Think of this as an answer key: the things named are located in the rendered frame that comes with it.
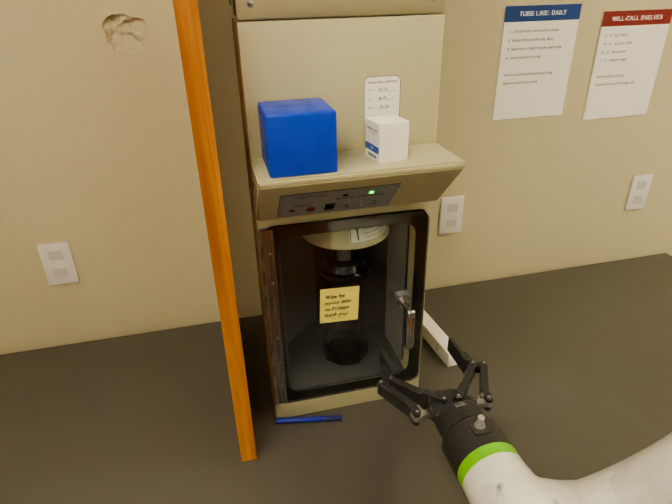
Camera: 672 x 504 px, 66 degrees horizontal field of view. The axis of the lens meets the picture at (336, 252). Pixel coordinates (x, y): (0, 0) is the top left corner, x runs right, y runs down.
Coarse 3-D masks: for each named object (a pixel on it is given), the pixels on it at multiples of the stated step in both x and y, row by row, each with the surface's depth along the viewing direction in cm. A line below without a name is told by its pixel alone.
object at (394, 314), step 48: (288, 240) 89; (336, 240) 92; (384, 240) 94; (288, 288) 94; (384, 288) 99; (288, 336) 99; (336, 336) 101; (384, 336) 104; (288, 384) 104; (336, 384) 107
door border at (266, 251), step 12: (264, 240) 88; (264, 252) 89; (264, 276) 91; (276, 276) 92; (276, 288) 93; (276, 300) 94; (276, 312) 95; (276, 324) 97; (276, 336) 98; (276, 348) 99; (276, 360) 100; (276, 372) 102
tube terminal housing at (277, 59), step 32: (256, 32) 74; (288, 32) 75; (320, 32) 76; (352, 32) 78; (384, 32) 79; (416, 32) 80; (256, 64) 76; (288, 64) 77; (320, 64) 78; (352, 64) 80; (384, 64) 81; (416, 64) 82; (256, 96) 78; (288, 96) 80; (320, 96) 81; (352, 96) 82; (416, 96) 84; (256, 128) 80; (352, 128) 84; (416, 128) 87; (256, 224) 88; (256, 256) 102; (416, 384) 114; (288, 416) 109
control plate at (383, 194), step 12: (324, 192) 78; (336, 192) 79; (348, 192) 80; (360, 192) 81; (384, 192) 83; (288, 204) 80; (300, 204) 81; (312, 204) 82; (324, 204) 83; (336, 204) 84; (372, 204) 87; (384, 204) 88; (288, 216) 85
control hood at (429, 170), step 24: (432, 144) 88; (264, 168) 78; (360, 168) 77; (384, 168) 77; (408, 168) 78; (432, 168) 78; (456, 168) 79; (264, 192) 74; (288, 192) 76; (312, 192) 78; (408, 192) 85; (432, 192) 87; (264, 216) 83
